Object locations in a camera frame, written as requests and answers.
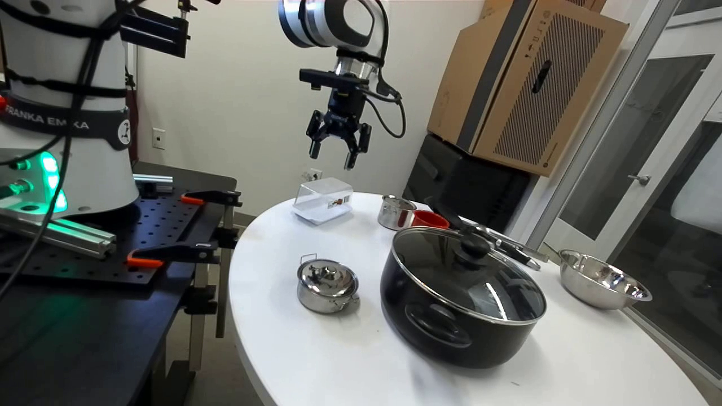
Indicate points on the large steel bowl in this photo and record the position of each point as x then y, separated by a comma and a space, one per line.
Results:
601, 280

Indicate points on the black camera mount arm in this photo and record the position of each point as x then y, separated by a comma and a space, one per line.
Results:
188, 2

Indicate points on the small lidded steel pot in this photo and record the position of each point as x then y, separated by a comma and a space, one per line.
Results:
326, 285

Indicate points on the black rolling equipment case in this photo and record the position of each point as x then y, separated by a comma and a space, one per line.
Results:
464, 188

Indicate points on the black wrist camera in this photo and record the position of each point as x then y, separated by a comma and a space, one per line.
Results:
342, 78

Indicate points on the white wall outlet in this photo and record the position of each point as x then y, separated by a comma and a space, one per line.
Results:
158, 139

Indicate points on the black stereo camera bar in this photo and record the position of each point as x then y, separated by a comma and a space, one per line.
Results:
154, 32

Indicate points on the aluminium extrusion rail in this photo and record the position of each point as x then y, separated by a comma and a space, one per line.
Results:
53, 231

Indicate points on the clear plastic tray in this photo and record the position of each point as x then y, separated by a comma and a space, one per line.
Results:
324, 198

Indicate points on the black perforated mounting table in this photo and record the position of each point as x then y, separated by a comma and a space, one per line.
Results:
92, 329

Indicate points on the red cup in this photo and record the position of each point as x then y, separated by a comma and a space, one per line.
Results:
432, 220

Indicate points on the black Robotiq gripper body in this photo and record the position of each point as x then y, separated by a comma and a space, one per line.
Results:
343, 114

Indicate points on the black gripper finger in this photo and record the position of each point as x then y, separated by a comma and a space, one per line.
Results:
315, 136
358, 149

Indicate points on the black orange bar clamp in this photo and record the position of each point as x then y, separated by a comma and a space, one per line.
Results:
210, 198
171, 257

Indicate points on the glass pot lid black knob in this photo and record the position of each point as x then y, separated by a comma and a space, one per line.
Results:
465, 274

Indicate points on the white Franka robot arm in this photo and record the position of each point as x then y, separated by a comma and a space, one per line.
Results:
92, 177

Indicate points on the black cooking pot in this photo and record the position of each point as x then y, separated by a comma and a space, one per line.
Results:
443, 329

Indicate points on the black kitchen utensil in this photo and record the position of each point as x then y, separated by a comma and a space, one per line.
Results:
493, 240

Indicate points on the white glass door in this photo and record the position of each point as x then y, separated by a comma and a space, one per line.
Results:
624, 149

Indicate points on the large cardboard box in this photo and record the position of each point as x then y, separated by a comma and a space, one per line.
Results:
526, 81

